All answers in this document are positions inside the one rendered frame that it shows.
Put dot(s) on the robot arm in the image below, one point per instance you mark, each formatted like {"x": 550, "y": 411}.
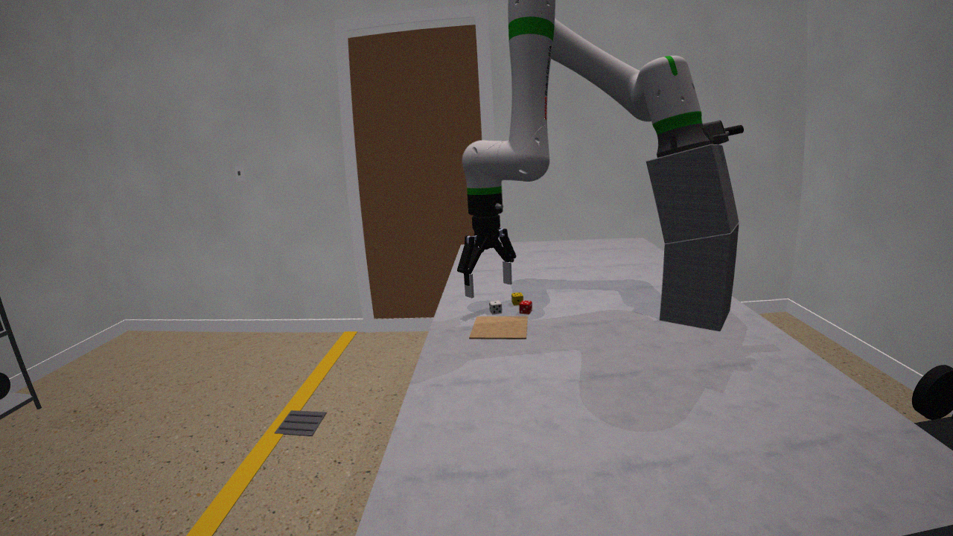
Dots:
{"x": 663, "y": 85}

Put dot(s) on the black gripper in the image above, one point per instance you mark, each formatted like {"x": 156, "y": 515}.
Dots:
{"x": 482, "y": 240}

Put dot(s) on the tan mat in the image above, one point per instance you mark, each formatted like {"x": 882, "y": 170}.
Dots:
{"x": 499, "y": 327}

